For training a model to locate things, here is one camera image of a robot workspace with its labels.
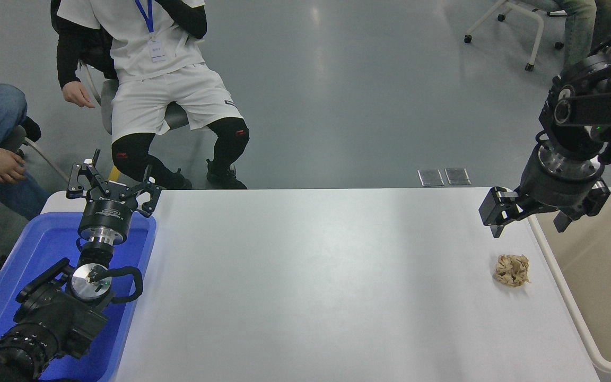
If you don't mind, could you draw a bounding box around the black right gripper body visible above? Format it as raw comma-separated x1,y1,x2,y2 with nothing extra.
517,151,604,211

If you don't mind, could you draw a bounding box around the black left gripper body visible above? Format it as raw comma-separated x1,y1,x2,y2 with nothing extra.
78,194,136,237

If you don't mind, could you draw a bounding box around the tan paper ball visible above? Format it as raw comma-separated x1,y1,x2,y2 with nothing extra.
493,254,531,288

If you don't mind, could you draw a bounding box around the lanyard person's right hand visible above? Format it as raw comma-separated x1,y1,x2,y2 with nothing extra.
62,81,97,109

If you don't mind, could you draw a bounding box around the person's hand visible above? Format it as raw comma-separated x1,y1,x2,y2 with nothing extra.
0,147,27,185

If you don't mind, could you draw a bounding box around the metal floor plate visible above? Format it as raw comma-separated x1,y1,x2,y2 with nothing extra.
444,168,472,186
417,169,444,187

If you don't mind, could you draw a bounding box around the blue plastic tray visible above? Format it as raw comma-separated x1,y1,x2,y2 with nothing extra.
0,212,158,382

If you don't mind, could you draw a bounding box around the large pale bin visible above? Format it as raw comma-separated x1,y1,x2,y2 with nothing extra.
527,187,611,375

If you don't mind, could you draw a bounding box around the grey chair with metal leg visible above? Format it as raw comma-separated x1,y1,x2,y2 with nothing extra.
0,124,71,184

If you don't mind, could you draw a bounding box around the white chair with casters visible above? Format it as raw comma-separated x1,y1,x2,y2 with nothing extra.
464,0,567,72

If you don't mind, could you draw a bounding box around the person with blue lanyard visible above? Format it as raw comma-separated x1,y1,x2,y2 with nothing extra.
51,0,250,190

